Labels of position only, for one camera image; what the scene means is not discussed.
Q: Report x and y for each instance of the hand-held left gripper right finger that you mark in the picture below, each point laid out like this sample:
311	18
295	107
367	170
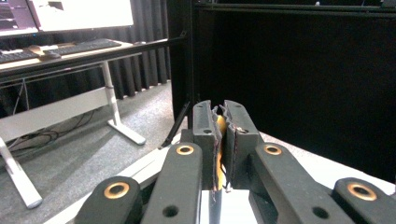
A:
241	140

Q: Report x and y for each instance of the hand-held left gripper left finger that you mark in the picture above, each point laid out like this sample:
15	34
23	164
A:
204	140

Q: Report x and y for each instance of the plain black curtain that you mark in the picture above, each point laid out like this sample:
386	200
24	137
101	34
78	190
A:
295	93

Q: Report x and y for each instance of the white table board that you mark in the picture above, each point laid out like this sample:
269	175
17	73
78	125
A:
311	165

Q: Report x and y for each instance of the black pleated curtain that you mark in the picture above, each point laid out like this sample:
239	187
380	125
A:
140	62

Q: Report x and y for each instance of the black metal bar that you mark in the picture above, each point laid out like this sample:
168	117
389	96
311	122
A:
93	59

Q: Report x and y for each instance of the black keyboard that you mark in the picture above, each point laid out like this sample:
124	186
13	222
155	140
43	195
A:
17	56
87	46

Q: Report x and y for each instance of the white desk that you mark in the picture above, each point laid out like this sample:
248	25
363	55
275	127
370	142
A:
53	113

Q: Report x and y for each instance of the computer monitor with white screen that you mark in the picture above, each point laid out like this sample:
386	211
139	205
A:
84	14

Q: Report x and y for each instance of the computer monitor with purple screen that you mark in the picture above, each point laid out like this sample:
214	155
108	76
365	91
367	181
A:
14	15

